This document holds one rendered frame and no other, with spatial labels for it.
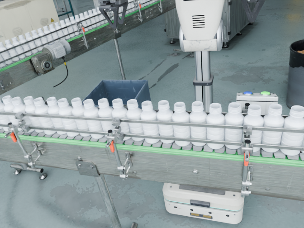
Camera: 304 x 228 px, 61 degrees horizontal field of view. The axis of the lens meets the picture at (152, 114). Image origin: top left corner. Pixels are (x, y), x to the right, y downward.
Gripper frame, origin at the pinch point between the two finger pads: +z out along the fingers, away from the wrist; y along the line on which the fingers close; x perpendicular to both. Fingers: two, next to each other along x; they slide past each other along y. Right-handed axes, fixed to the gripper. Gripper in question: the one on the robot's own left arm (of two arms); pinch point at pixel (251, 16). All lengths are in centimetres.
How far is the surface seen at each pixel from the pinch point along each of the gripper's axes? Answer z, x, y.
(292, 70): 96, -45, 165
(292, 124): 27.2, -13.1, -18.2
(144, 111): 25.5, 33.7, -17.9
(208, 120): 27.6, 11.6, -18.0
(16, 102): 24, 91, -18
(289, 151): 37.5, -13.5, -18.8
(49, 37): 33, 163, 100
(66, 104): 25, 67, -17
